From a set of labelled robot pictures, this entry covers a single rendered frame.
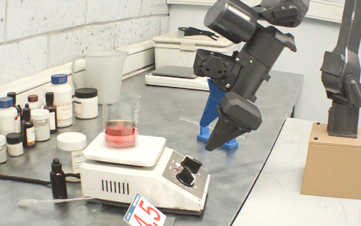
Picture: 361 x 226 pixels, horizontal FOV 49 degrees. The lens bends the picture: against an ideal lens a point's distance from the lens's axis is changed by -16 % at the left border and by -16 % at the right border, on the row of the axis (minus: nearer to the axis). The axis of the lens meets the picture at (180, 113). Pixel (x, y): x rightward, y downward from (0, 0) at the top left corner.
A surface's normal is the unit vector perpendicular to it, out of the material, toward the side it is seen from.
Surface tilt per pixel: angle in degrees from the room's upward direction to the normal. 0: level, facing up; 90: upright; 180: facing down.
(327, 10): 90
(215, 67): 99
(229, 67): 78
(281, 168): 0
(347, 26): 74
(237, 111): 96
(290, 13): 87
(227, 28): 119
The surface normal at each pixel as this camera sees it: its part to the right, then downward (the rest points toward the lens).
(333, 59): -0.95, -0.07
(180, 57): -0.29, 0.30
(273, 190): 0.04, -0.96
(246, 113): 0.05, 0.37
